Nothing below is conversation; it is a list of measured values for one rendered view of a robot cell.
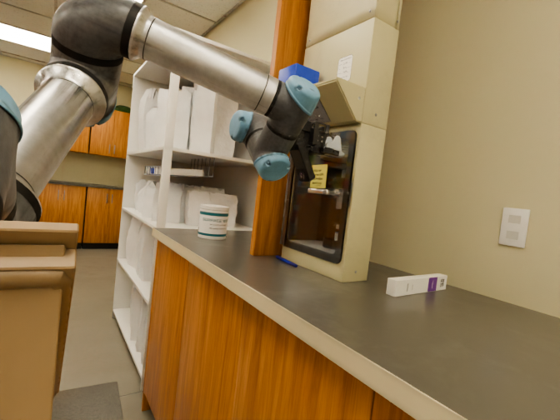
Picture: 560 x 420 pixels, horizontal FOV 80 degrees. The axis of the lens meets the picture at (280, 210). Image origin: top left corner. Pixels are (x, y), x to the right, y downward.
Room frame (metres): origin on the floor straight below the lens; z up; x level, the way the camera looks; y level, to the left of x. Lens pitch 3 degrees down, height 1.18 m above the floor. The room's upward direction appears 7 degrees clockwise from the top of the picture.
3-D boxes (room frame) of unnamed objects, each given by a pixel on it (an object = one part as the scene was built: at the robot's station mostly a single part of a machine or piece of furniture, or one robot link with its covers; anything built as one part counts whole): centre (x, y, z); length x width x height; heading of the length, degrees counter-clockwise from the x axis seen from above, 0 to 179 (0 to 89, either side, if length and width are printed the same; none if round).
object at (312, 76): (1.16, -0.01, 1.56); 0.10 x 0.10 x 0.09; 35
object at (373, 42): (1.18, -0.22, 1.33); 0.32 x 0.25 x 0.77; 35
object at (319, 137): (0.93, -0.04, 1.34); 0.12 x 0.08 x 0.09; 125
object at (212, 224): (1.55, 0.30, 1.02); 0.13 x 0.13 x 0.15
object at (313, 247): (1.11, -0.11, 1.19); 0.30 x 0.01 x 0.40; 34
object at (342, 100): (1.08, -0.07, 1.46); 0.32 x 0.12 x 0.10; 35
